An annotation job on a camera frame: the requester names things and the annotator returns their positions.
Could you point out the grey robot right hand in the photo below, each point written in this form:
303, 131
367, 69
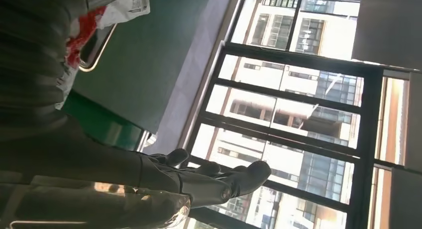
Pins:
99, 161

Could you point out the green conveyor belt machine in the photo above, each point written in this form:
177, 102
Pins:
99, 122

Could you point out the black window frame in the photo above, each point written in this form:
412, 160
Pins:
366, 122

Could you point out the dark green table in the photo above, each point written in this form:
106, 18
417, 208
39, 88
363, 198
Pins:
148, 56

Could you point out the pale building outside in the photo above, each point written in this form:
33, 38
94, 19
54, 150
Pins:
250, 75

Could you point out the electronic scale with steel tray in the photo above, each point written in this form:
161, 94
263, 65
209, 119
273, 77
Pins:
90, 52

